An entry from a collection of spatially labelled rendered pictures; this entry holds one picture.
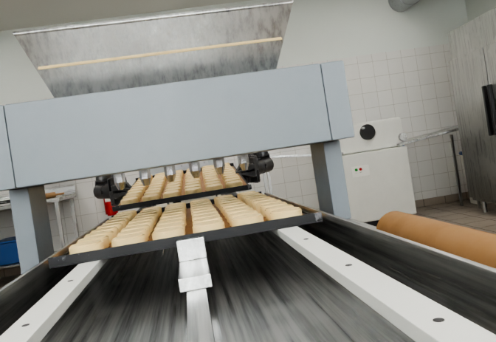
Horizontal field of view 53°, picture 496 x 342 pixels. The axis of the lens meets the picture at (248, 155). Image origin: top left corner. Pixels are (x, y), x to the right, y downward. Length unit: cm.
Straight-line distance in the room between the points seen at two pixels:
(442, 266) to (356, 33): 647
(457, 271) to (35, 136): 80
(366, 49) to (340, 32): 41
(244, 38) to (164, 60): 17
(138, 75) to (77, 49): 13
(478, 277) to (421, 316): 8
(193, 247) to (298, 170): 576
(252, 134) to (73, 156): 35
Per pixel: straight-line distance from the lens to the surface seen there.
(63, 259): 76
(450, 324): 33
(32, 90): 673
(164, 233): 75
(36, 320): 49
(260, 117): 99
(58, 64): 108
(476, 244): 55
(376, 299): 38
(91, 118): 100
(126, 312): 68
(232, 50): 107
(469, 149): 593
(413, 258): 49
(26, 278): 69
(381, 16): 703
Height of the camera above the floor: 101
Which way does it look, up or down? level
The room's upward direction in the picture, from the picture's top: 9 degrees counter-clockwise
